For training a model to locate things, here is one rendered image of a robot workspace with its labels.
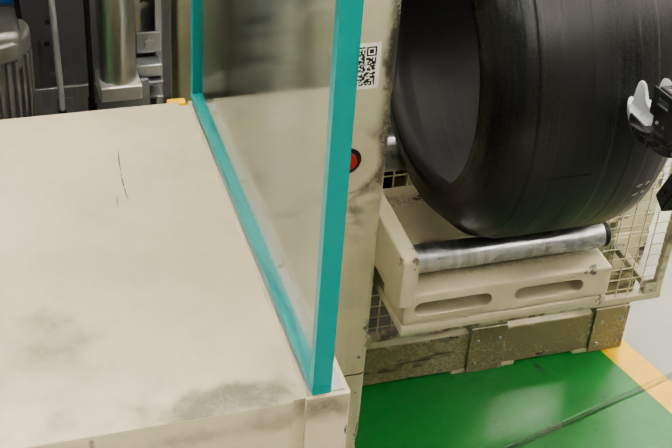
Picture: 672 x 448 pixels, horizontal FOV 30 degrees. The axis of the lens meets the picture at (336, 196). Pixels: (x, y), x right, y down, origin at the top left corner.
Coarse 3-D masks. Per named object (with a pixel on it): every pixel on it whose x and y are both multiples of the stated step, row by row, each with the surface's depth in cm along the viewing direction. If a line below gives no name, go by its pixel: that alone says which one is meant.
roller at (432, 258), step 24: (456, 240) 196; (480, 240) 196; (504, 240) 196; (528, 240) 197; (552, 240) 198; (576, 240) 200; (600, 240) 201; (432, 264) 193; (456, 264) 195; (480, 264) 197
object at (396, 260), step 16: (384, 208) 197; (384, 224) 193; (400, 224) 194; (384, 240) 194; (400, 240) 190; (384, 256) 195; (400, 256) 187; (416, 256) 187; (384, 272) 196; (400, 272) 188; (416, 272) 188; (400, 288) 189; (416, 288) 190; (400, 304) 191
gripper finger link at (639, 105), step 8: (640, 88) 164; (632, 96) 170; (640, 96) 164; (648, 96) 163; (632, 104) 166; (640, 104) 164; (648, 104) 162; (632, 112) 165; (640, 112) 164; (648, 112) 162; (640, 120) 163; (648, 120) 163
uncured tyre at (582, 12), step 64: (448, 0) 218; (512, 0) 166; (576, 0) 166; (640, 0) 168; (448, 64) 220; (512, 64) 167; (576, 64) 166; (640, 64) 169; (448, 128) 218; (512, 128) 169; (576, 128) 169; (448, 192) 189; (512, 192) 176; (576, 192) 177
